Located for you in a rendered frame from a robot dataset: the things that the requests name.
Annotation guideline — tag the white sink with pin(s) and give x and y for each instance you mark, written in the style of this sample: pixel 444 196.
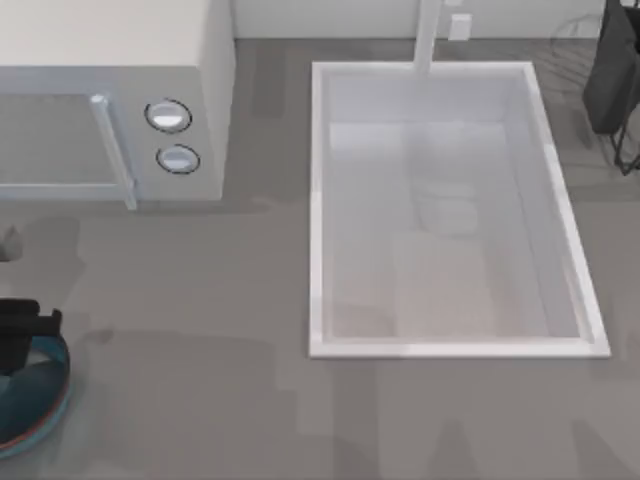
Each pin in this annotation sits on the white sink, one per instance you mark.
pixel 450 225

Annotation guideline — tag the small round microwave knob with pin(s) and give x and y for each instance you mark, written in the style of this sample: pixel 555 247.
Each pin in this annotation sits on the small round microwave knob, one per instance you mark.
pixel 178 159

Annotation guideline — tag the large round microwave knob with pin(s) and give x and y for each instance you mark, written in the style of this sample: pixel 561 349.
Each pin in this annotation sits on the large round microwave knob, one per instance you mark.
pixel 167 116

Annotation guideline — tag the tall white tap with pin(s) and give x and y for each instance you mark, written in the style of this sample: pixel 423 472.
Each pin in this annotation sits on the tall white tap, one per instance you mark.
pixel 426 35

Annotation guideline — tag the microwave door with window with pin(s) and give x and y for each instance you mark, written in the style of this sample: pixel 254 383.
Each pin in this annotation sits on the microwave door with window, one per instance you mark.
pixel 45 142

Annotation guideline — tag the pale microwave oven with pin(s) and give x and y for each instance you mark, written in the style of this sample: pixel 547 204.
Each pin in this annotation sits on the pale microwave oven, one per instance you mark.
pixel 100 40

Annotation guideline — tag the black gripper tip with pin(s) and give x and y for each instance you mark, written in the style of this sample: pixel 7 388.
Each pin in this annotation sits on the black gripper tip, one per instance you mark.
pixel 20 330

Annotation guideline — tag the teal bowl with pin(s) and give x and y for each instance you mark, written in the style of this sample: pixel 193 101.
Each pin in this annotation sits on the teal bowl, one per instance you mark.
pixel 35 400

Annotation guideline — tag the white wall socket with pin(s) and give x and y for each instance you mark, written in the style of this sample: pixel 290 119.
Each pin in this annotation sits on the white wall socket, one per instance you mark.
pixel 460 26

